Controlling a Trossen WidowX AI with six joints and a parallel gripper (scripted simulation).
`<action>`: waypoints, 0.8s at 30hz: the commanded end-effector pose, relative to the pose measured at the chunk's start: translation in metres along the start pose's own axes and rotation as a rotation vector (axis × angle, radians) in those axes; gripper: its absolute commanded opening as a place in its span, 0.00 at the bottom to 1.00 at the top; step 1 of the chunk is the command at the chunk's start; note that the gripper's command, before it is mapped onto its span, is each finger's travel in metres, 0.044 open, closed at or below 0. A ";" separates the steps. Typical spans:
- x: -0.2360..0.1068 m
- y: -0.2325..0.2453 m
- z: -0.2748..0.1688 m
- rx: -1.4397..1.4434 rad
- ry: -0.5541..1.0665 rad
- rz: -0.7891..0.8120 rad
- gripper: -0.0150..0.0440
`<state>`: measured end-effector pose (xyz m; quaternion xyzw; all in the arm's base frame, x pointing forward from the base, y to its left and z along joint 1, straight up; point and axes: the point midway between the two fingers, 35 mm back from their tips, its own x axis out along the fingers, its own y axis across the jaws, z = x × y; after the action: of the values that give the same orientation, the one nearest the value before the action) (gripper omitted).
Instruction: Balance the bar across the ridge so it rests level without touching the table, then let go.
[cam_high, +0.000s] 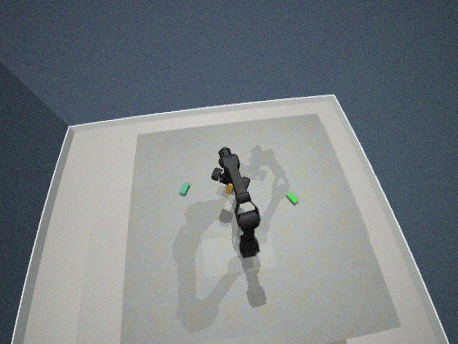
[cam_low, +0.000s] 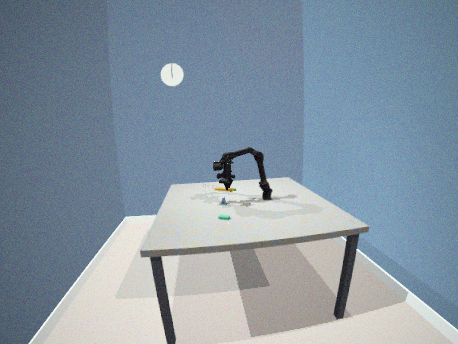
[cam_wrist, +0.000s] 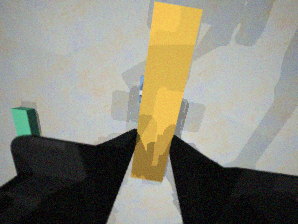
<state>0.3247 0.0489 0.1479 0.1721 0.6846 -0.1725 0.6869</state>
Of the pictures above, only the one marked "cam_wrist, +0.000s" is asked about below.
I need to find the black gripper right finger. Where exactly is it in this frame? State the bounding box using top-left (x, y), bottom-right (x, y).
top-left (169, 135), bottom-right (298, 224)

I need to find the yellow bar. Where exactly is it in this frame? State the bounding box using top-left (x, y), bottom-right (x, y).
top-left (131, 2), bottom-right (203, 182)

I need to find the green rectangular block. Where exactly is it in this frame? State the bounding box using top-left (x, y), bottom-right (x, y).
top-left (11, 107), bottom-right (40, 136)

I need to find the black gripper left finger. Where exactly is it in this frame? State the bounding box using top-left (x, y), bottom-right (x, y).
top-left (10, 128), bottom-right (137, 224)

